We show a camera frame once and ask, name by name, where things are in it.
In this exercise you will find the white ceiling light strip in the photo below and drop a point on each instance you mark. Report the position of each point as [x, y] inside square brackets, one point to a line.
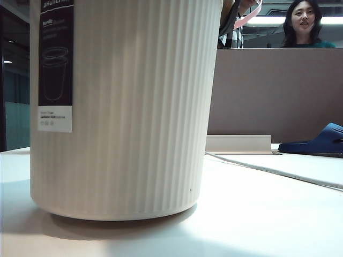
[268, 20]

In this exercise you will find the dark product label sticker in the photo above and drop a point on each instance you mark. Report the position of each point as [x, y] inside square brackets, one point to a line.
[55, 67]

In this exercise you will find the dark-haired woman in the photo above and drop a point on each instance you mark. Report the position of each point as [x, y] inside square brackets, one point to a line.
[302, 21]

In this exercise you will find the dark glass office door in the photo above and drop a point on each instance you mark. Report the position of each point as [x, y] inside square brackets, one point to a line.
[16, 80]

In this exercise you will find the blue slipper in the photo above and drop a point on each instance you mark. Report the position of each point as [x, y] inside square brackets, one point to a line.
[316, 144]

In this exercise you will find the white ribbed trash can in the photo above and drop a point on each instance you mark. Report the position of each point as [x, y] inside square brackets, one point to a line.
[134, 120]

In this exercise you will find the person in checked shirt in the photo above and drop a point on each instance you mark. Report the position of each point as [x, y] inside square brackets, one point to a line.
[237, 37]

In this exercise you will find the brown desk partition panel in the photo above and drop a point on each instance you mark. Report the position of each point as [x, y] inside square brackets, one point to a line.
[268, 93]

